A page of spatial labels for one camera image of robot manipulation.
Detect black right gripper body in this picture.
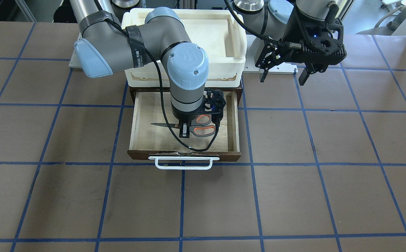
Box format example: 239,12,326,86
171,89,226,123

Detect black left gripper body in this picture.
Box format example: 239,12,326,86
255,10,347,70

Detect grey orange scissors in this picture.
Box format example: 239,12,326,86
150,114,217,138

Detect wooden drawer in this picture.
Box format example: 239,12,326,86
127,88,243,162

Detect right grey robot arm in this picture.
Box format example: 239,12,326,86
70,0,226,138

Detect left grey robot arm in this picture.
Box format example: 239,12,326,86
225,0,347,86

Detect white plastic tray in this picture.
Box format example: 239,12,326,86
122,8,247,88

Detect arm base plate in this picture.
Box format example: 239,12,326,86
243,35,298,75

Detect black braided cable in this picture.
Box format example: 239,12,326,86
223,0,294,49

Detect white drawer handle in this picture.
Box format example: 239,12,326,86
148,156,220,170

